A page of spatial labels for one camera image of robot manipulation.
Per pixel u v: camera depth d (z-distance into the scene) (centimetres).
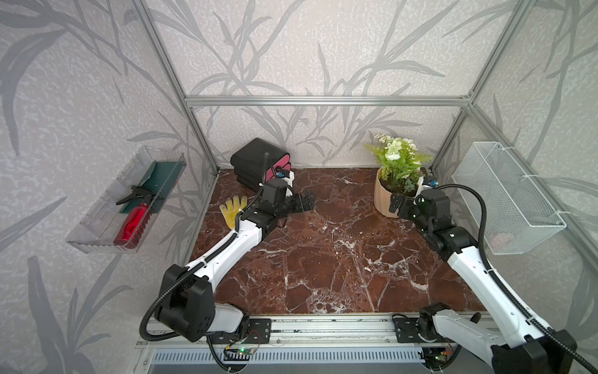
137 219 60
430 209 57
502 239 70
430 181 65
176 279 41
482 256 48
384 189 90
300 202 72
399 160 85
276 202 62
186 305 41
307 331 75
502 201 66
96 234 59
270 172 97
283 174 72
